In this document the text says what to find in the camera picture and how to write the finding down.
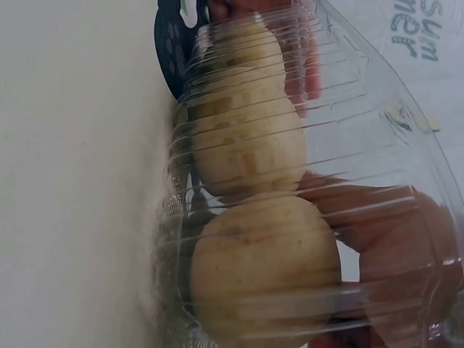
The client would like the clear ridged plastic clamshell container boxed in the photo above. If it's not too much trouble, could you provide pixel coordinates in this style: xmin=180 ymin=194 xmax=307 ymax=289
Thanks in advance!
xmin=150 ymin=0 xmax=464 ymax=348

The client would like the person's right hand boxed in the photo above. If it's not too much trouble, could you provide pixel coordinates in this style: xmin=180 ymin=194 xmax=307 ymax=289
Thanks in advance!
xmin=299 ymin=170 xmax=464 ymax=348

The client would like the pale round bun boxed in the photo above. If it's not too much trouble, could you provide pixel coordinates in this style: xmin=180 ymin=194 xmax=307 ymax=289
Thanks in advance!
xmin=186 ymin=96 xmax=309 ymax=199
xmin=197 ymin=12 xmax=289 ymax=109
xmin=188 ymin=191 xmax=342 ymax=348

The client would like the black dotted flat object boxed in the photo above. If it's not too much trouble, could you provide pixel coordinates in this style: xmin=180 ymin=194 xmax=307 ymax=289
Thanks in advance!
xmin=154 ymin=0 xmax=206 ymax=99

